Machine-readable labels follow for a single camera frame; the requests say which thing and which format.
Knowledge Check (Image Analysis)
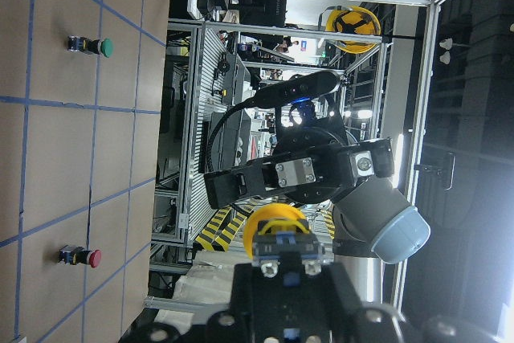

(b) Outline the yellow hard hat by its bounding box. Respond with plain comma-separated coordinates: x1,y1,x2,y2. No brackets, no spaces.
325,6,381,55

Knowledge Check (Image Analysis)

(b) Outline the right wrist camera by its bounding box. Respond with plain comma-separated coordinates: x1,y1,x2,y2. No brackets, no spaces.
245,70,341,108

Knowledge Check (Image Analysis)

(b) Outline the red push button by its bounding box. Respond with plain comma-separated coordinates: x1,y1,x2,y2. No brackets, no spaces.
59,245,102,268

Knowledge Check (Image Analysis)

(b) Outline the yellow push button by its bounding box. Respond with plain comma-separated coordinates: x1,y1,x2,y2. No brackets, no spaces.
243,203,332,287

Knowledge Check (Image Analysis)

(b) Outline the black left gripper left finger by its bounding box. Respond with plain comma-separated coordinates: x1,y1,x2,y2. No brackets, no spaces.
228,263,287,342

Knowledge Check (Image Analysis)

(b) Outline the green push button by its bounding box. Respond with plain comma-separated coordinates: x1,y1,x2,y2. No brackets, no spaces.
67,35,114,58

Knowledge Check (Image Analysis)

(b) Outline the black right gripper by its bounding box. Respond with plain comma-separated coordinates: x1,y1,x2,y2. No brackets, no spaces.
204,127,394,209

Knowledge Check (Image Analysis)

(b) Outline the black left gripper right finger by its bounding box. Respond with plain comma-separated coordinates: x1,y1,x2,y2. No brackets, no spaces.
312,263,362,342

